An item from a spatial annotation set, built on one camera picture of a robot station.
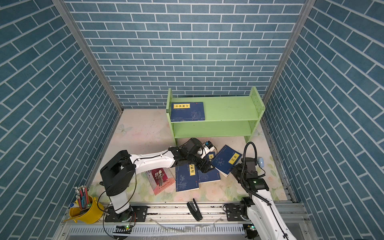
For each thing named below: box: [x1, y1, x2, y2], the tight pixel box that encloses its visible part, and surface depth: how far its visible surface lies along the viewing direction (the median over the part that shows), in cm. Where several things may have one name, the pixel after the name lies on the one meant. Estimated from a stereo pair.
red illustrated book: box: [145, 167, 176, 196], surface depth 86 cm
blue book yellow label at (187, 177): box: [175, 163, 199, 192], surface depth 86 cm
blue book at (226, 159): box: [211, 144, 243, 178], surface depth 93 cm
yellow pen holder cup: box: [64, 195, 104, 225], surface depth 68 cm
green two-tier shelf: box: [166, 86, 266, 146], surface depth 92 cm
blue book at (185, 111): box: [170, 102, 206, 122], surface depth 83 cm
